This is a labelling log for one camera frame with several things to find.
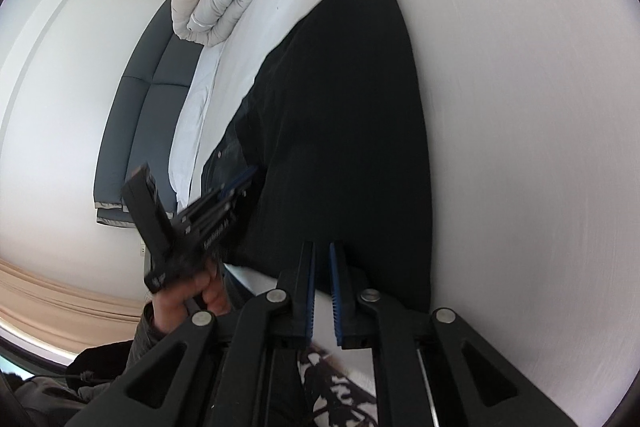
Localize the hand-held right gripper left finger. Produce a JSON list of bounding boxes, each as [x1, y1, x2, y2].
[[65, 241, 317, 427]]

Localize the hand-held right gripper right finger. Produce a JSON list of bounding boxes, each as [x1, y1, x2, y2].
[[327, 242, 571, 427]]

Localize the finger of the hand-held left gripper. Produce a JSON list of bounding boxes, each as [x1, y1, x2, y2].
[[182, 189, 251, 233], [177, 166, 259, 218]]

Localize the black denim pants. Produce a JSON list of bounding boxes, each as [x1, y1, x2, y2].
[[200, 0, 433, 313]]

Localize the person's left forearm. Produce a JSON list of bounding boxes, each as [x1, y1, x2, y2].
[[65, 302, 171, 388]]

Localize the person's left hand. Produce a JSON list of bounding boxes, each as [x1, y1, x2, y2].
[[149, 258, 232, 334]]

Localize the white pillow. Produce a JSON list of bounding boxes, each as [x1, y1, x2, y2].
[[167, 42, 226, 208]]

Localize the black and white patterned cloth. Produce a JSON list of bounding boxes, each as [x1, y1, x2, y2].
[[299, 347, 377, 427]]

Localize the dark grey padded headboard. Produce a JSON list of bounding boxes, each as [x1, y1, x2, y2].
[[92, 0, 203, 225]]

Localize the beige curtain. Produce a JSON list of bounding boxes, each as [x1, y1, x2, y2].
[[0, 257, 151, 353]]

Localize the bed with white sheet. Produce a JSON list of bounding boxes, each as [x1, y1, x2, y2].
[[167, 0, 640, 427]]

